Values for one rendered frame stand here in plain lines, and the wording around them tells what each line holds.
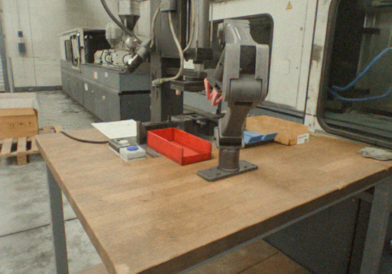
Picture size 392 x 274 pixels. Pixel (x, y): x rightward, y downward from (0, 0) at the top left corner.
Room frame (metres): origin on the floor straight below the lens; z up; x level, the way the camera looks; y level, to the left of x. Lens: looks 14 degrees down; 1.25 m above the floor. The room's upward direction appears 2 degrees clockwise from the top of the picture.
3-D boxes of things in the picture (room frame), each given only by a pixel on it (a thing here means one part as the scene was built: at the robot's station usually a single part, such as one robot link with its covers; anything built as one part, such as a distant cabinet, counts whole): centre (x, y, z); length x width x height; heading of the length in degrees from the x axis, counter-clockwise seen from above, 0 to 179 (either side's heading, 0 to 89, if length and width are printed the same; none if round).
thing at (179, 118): (1.29, 0.00, 0.98); 0.20 x 0.10 x 0.01; 125
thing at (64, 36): (7.78, 2.81, 1.24); 2.95 x 0.98 x 0.90; 32
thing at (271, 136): (1.22, -0.26, 0.93); 0.15 x 0.07 x 0.03; 38
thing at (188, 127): (1.29, 0.00, 0.94); 0.20 x 0.10 x 0.07; 125
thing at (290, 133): (1.29, -0.35, 0.93); 0.25 x 0.13 x 0.08; 35
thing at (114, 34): (5.53, 1.29, 1.60); 2.54 x 0.84 x 1.26; 32
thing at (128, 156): (0.97, 0.21, 0.90); 0.07 x 0.07 x 0.06; 35
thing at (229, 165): (0.87, -0.10, 0.94); 0.20 x 0.07 x 0.08; 125
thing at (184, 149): (1.04, 0.07, 0.93); 0.25 x 0.12 x 0.06; 35
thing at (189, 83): (1.33, 0.05, 1.22); 0.26 x 0.18 x 0.30; 35
